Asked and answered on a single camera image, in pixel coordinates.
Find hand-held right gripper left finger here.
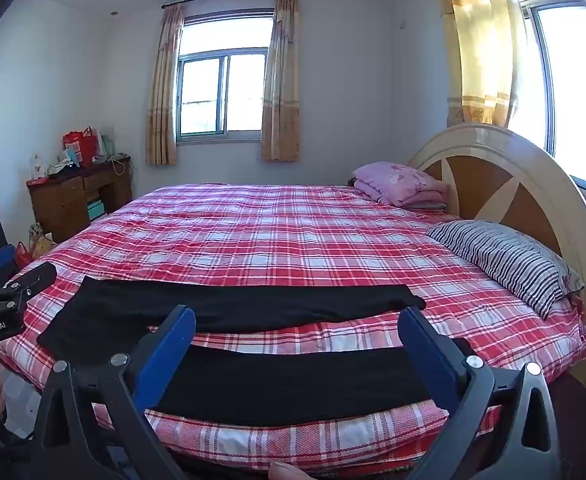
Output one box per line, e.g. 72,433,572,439
30,304,197,480

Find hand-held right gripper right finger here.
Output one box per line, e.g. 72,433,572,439
397,305,559,480

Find black pants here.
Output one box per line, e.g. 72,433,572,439
37,276,476,428

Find person's right hand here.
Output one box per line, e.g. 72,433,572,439
268,461,315,480

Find red plastic bag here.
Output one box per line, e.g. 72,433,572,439
15,241,36,270

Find floral fabric bag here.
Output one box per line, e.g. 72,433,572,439
28,222,56,257

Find brown wooden desk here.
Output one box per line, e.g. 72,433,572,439
27,156,132,243

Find light blue box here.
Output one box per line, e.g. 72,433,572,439
57,142,82,167

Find grey striped pillow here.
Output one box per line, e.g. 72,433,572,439
427,220,585,320

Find red gift bag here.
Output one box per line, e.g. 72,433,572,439
63,126,98,167

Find bed with red plaid sheet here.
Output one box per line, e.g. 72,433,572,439
0,184,586,476

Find dark maroon cloth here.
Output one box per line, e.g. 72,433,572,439
543,374,586,480

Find pink folded blanket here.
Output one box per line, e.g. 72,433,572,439
352,161,450,211

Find cream and wood headboard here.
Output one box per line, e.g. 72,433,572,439
408,125,586,386

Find beige floral curtain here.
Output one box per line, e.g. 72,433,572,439
145,2,186,167
259,0,304,163

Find small sliding window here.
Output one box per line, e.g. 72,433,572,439
175,9,275,142

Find yellow curtain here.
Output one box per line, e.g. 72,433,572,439
430,0,521,128

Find large side window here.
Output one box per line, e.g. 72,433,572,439
510,0,586,196

